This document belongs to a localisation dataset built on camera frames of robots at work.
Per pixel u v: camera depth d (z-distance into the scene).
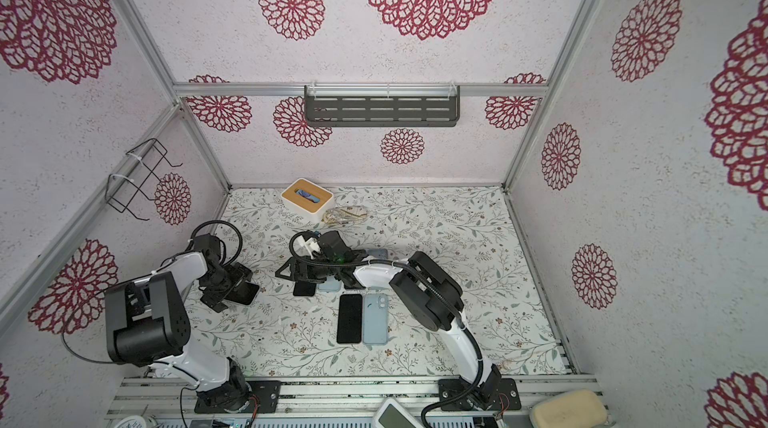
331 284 0.92
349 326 0.85
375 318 0.88
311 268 0.79
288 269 0.79
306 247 0.83
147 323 0.47
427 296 0.54
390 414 0.68
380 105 0.95
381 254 1.00
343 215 1.07
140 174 0.80
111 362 0.45
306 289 0.92
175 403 0.73
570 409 0.69
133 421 0.68
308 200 1.10
